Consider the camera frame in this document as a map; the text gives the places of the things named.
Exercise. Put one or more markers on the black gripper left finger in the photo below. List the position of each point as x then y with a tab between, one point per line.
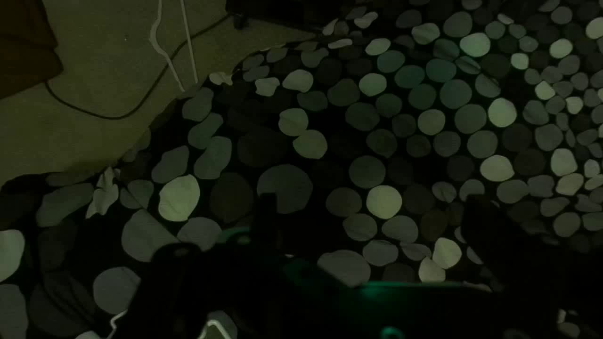
267	218

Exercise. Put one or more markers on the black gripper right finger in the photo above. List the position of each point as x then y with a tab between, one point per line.
503	237

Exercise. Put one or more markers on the white coat hanger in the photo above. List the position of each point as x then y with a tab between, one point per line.
169	58

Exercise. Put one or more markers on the pebble pattern duvet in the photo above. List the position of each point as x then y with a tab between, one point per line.
390	124

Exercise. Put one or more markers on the dark object on floor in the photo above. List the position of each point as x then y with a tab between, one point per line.
22	43

